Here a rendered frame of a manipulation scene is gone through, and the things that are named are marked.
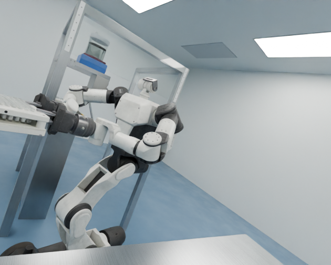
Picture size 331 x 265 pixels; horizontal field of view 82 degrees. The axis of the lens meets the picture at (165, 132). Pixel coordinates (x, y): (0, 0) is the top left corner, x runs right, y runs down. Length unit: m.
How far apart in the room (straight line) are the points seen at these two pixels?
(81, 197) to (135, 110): 0.54
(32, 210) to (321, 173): 3.78
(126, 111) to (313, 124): 3.40
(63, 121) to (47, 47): 4.06
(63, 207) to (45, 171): 0.80
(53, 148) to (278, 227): 3.55
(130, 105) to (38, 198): 1.27
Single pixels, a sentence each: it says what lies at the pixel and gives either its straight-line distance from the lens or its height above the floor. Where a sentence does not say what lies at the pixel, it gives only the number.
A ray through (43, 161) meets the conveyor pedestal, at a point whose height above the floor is 0.54.
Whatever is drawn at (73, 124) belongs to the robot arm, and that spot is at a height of 1.07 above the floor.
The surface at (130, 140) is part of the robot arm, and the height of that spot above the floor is 1.09.
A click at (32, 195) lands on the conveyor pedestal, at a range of 2.02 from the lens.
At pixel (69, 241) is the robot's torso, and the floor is 0.46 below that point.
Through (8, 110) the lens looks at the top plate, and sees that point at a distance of 0.75.
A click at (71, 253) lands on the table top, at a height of 0.90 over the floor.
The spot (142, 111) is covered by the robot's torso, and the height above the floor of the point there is 1.22.
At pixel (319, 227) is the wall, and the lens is 3.88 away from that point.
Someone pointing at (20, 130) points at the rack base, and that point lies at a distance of 0.77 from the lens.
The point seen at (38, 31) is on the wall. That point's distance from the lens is 4.87.
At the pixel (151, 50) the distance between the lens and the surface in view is 1.73.
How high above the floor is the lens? 1.23
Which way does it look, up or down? 4 degrees down
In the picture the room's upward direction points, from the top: 21 degrees clockwise
